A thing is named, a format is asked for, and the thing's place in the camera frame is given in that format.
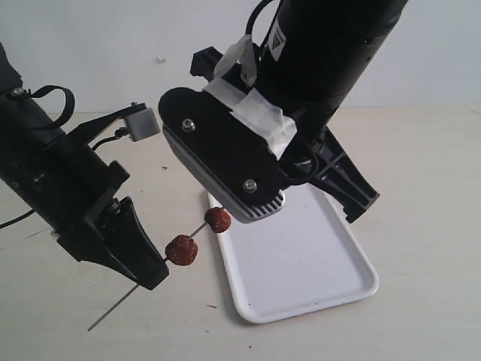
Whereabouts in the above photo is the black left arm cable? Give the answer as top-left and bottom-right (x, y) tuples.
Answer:
(0, 84), (121, 230)

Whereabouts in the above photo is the white plastic tray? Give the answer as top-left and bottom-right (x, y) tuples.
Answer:
(217, 184), (379, 324)

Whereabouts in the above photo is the white tape strip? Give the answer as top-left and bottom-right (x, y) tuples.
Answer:
(204, 35), (297, 159)

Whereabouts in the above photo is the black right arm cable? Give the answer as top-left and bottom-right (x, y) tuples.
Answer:
(244, 0), (283, 50)

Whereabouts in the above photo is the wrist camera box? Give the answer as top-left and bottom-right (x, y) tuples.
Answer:
(114, 103), (160, 142)
(158, 87), (286, 223)

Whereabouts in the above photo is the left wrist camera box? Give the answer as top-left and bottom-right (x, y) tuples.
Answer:
(114, 103), (160, 142)

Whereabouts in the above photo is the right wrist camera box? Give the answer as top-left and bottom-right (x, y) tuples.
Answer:
(158, 87), (286, 223)

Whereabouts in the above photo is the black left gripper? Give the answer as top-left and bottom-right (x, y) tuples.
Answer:
(37, 108), (168, 290)

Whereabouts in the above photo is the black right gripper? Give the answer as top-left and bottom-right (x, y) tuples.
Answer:
(190, 47), (380, 223)

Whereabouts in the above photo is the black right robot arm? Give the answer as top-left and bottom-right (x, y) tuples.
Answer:
(190, 1), (406, 223)

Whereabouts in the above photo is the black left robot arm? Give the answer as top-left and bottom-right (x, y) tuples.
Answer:
(1, 56), (168, 290)

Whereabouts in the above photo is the thin metal skewer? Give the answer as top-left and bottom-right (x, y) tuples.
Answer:
(86, 205), (226, 332)

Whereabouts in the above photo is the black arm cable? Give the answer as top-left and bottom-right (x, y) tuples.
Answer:
(0, 84), (121, 230)
(244, 0), (283, 50)

